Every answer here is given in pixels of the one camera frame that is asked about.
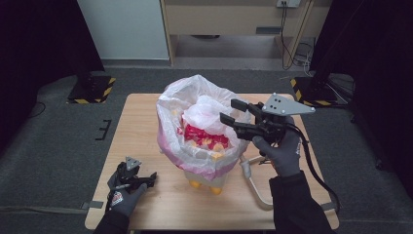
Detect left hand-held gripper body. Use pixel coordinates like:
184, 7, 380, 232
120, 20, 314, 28
116, 156, 144, 193

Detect person's left hand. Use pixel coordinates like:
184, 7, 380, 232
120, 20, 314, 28
106, 171, 149, 218

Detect grey tape strip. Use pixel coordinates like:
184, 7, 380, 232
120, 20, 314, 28
80, 200, 104, 211

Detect translucent pink plastic bag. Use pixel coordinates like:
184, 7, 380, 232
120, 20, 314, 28
155, 74, 252, 182

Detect black yellow-striped stand base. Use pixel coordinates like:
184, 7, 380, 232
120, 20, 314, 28
66, 75, 117, 105
289, 76, 340, 107

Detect right hand-held gripper cable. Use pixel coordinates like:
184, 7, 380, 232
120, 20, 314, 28
285, 122, 342, 216

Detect dark curtain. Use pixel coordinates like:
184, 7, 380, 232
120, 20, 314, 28
310, 0, 413, 199
0, 0, 106, 154

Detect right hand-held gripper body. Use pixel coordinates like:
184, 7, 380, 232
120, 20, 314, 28
233, 93, 317, 144

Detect hand-held gripper cable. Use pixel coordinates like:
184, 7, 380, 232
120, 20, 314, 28
285, 122, 342, 216
104, 190, 114, 213

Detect black hanging cables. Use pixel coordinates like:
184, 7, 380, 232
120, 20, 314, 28
280, 2, 316, 76

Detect person's right hand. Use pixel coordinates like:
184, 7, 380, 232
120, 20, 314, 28
251, 116, 303, 178

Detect black floor cable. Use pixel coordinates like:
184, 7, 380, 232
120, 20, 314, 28
26, 100, 47, 119

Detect white face trash bin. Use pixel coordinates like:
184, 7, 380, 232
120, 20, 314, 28
183, 154, 277, 212

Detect light wooden desk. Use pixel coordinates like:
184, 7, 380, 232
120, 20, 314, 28
160, 0, 335, 68

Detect left hand-held gripper cable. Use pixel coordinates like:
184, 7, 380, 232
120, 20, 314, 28
104, 190, 114, 213

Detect white cabinet panel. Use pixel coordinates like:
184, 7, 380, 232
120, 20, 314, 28
76, 0, 170, 61

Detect white wall socket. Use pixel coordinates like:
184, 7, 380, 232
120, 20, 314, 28
276, 0, 302, 9

